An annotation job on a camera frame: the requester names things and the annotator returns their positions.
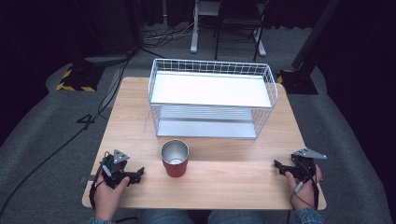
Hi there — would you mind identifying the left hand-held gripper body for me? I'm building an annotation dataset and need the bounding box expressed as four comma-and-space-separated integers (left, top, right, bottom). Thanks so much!
99, 148, 138, 189

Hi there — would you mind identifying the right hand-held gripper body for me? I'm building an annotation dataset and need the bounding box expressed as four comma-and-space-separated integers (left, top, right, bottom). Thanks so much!
290, 147, 328, 184

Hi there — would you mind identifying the person's right hand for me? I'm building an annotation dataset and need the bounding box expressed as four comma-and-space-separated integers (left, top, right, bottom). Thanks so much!
284, 163, 323, 212

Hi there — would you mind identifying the person's left hand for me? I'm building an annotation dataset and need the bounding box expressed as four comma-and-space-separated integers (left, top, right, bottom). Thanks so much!
93, 175, 131, 221

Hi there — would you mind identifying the red metal cup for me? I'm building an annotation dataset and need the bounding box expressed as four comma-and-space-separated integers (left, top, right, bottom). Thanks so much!
160, 139, 191, 178

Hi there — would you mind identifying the person's left leg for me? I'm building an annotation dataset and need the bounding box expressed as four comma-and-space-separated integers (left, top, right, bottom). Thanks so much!
137, 209, 196, 224

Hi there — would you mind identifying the person's leg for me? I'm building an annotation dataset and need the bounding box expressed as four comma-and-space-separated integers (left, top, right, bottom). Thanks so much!
206, 209, 266, 224
137, 209, 196, 224

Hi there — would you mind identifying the person's right leg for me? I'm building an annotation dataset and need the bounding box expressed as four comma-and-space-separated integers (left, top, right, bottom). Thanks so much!
206, 209, 266, 224

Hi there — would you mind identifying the black yellow striped floor plate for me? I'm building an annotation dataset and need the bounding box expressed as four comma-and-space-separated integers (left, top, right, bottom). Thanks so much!
55, 63, 106, 93
276, 68, 319, 95

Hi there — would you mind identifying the grey stand base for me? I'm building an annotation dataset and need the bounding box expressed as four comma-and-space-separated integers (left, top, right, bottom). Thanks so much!
83, 54, 134, 67

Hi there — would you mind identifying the black slanted pole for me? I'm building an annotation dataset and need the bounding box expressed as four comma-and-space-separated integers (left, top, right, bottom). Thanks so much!
290, 0, 343, 71

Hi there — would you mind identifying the white metal stand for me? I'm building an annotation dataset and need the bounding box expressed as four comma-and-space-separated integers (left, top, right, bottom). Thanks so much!
189, 0, 267, 58

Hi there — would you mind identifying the black folding chair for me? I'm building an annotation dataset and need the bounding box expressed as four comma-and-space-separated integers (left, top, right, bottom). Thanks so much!
213, 0, 271, 63

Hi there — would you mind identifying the right hand-held gripper cable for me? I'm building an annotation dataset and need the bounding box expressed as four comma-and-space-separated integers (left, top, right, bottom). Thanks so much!
290, 161, 321, 213

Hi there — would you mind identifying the hand-held gripper cable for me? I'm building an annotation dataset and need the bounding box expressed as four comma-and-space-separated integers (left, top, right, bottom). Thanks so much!
290, 161, 321, 213
89, 150, 110, 210

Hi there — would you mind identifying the left hand-held gripper cable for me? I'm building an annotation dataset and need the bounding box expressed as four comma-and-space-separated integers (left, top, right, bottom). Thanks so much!
89, 150, 110, 210

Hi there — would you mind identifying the long black floor cable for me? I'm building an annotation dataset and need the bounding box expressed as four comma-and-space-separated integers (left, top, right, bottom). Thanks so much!
0, 49, 138, 218

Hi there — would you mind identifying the white wire shelf rack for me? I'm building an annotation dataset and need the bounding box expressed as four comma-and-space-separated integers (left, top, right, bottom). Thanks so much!
148, 58, 279, 140

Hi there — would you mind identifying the bundle of floor cables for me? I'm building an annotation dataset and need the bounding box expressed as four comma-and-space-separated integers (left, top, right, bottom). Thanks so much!
142, 18, 195, 49

